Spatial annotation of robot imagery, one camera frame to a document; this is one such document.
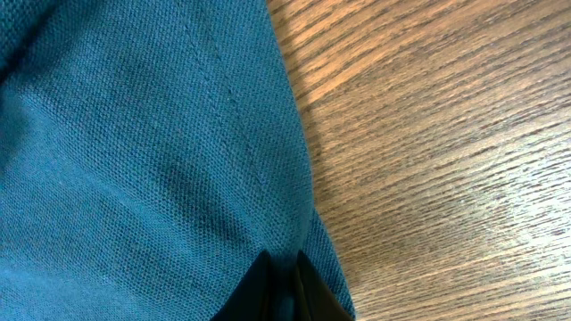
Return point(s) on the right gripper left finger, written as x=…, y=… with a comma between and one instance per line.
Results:
x=250, y=299

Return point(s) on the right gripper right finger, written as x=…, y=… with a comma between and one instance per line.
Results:
x=313, y=299

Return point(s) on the blue polo shirt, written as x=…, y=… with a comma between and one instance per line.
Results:
x=150, y=151

